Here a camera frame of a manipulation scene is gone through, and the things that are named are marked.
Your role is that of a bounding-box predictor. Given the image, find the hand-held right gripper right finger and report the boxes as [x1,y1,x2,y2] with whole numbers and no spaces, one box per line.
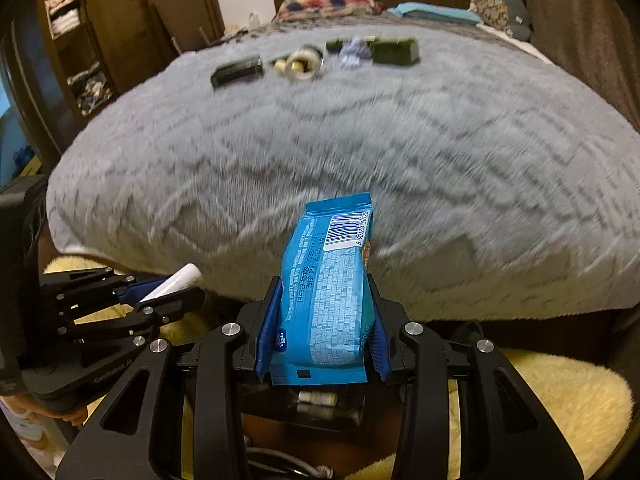
[366,272,586,480]

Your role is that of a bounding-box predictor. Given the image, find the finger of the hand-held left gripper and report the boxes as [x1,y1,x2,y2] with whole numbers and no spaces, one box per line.
[42,267,161,311]
[55,287,207,361]

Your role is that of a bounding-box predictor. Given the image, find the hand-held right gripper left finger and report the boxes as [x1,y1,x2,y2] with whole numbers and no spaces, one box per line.
[55,275,283,480]

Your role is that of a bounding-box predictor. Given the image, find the blue snack packet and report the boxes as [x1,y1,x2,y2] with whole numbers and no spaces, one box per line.
[270,191,376,388]

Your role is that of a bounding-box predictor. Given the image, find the black bin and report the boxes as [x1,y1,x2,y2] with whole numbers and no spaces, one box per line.
[239,385,401,433]

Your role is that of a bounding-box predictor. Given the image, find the small black box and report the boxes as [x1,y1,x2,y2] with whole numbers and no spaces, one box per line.
[210,57,264,91]

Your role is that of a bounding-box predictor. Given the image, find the green rectangular packet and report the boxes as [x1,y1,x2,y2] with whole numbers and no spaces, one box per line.
[369,35,421,67]

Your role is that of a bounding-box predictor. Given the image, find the person's left hand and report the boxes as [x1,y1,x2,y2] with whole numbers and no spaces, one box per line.
[0,394,88,428]

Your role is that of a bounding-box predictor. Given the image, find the yellow fluffy blanket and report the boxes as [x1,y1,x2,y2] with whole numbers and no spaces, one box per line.
[42,255,633,480]

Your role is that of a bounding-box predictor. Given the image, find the patterned folded clothes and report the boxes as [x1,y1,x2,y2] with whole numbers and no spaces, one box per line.
[67,62,113,116]

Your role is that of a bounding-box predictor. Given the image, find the grey fluffy blanket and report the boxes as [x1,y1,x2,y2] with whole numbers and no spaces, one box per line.
[45,22,640,323]

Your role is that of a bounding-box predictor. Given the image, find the wooden shelf unit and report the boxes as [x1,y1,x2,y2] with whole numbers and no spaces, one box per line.
[37,0,118,118]

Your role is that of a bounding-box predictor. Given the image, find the white folded clothes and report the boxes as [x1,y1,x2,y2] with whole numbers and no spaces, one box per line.
[44,0,82,38]

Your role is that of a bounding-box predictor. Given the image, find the clear tape roll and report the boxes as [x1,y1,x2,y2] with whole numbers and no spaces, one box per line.
[272,46,323,82]

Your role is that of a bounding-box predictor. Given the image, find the crumpled purple white wrapper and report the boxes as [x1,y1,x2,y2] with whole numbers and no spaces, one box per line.
[337,37,373,68]

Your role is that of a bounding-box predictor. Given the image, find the wooden wardrobe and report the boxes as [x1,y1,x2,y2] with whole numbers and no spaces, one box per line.
[107,0,226,56]

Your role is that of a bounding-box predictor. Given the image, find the plaid pillow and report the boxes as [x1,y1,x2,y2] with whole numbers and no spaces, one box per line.
[275,0,385,23]

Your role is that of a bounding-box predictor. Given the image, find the blue folded cloth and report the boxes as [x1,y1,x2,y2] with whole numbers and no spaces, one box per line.
[387,2,485,26]

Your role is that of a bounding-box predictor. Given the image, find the patterned grey cushion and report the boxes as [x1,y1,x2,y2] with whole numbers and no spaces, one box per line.
[470,0,531,41]

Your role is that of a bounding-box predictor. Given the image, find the brown curtain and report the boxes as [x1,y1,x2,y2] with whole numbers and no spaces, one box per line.
[480,0,640,133]

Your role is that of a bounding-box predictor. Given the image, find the white cable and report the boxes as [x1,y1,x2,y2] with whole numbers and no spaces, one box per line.
[245,447,336,480]

